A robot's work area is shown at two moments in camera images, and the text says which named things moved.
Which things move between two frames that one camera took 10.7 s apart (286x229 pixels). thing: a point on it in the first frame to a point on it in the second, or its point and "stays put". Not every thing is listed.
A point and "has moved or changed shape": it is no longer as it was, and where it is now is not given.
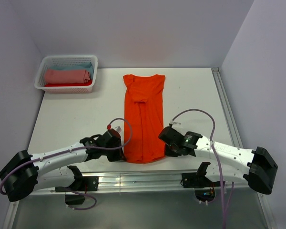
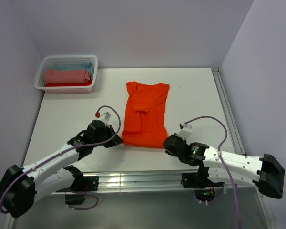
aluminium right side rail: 235,134 stays put
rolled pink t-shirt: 66,76 stays put
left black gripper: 119,156 to 116,141
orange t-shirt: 144,109 has moved or changed shape
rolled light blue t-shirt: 87,66 stays put
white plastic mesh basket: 66,74 stays put
